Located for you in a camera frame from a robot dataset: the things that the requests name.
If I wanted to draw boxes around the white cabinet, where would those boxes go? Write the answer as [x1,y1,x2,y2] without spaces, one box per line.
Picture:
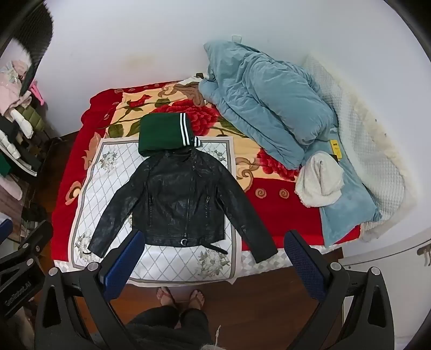
[337,232,431,337]

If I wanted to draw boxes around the person's dark pants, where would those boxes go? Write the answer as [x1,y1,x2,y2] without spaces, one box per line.
[126,304,218,350]

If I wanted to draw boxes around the light blue quilt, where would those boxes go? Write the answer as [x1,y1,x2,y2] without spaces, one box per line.
[199,40,338,170]

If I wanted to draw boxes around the pink garment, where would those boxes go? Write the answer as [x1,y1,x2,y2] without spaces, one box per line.
[0,60,32,113]

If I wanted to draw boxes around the person's right foot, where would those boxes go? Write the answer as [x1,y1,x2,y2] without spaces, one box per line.
[187,289,206,311]

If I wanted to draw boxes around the person's left foot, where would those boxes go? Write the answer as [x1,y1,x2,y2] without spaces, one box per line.
[157,287,176,307]

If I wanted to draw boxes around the pink hanger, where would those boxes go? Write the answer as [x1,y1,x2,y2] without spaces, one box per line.
[30,82,46,106]

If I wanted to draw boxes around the white floral quilted mat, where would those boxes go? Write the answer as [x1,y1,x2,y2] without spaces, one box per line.
[69,136,244,282]

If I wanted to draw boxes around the green folded garment white stripes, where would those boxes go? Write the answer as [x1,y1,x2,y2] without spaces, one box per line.
[138,113,203,157]

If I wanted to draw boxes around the olive padded garment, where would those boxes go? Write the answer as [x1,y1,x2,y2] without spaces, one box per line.
[13,101,46,135]

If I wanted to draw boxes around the white fleece cloth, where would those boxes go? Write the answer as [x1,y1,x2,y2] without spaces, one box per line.
[295,151,345,208]

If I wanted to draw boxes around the black leather jacket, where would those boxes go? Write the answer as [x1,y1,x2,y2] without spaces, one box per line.
[88,148,279,265]

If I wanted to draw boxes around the black mesh panel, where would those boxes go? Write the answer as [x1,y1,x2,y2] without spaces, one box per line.
[18,0,55,96]

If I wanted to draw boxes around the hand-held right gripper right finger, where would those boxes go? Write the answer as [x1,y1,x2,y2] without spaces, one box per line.
[284,230,395,350]

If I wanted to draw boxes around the person's foot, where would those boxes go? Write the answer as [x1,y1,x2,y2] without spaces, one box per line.
[187,289,206,311]
[157,287,176,307]

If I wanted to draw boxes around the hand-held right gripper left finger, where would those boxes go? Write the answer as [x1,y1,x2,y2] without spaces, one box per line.
[34,230,146,350]

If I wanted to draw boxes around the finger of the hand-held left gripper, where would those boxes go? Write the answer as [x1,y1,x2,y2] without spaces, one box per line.
[0,220,54,290]
[0,219,13,243]

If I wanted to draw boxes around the red floral blanket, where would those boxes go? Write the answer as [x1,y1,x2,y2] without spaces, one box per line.
[50,79,362,270]

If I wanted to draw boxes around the grey checkered bed sheet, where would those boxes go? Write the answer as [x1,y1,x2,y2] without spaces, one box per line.
[54,247,341,281]

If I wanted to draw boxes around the clothes rack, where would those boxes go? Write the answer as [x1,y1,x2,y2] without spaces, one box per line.
[0,57,56,236]

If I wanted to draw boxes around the white quilted mattress pad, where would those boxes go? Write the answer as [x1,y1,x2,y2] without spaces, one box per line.
[302,54,419,243]

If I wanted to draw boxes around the light blue fleece blanket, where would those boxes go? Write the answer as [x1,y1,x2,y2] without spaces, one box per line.
[303,135,383,248]

